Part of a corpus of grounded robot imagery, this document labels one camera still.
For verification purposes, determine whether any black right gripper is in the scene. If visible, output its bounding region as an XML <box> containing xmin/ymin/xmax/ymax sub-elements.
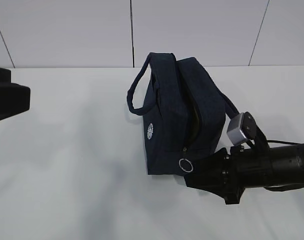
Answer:
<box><xmin>184</xmin><ymin>146</ymin><xmax>245</xmax><ymax>205</ymax></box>

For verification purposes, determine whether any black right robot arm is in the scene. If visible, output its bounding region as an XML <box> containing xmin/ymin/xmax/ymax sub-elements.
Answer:
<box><xmin>184</xmin><ymin>143</ymin><xmax>304</xmax><ymax>205</ymax></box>

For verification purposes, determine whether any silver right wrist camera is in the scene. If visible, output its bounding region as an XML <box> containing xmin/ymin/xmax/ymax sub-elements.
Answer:
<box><xmin>226</xmin><ymin>112</ymin><xmax>257</xmax><ymax>146</ymax></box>

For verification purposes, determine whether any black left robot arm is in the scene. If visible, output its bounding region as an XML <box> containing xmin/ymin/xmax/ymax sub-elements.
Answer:
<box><xmin>0</xmin><ymin>67</ymin><xmax>31</xmax><ymax>121</ymax></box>

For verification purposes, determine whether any navy blue lunch bag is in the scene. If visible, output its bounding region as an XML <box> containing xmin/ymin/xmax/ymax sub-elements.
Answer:
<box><xmin>126</xmin><ymin>52</ymin><xmax>237</xmax><ymax>176</ymax></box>

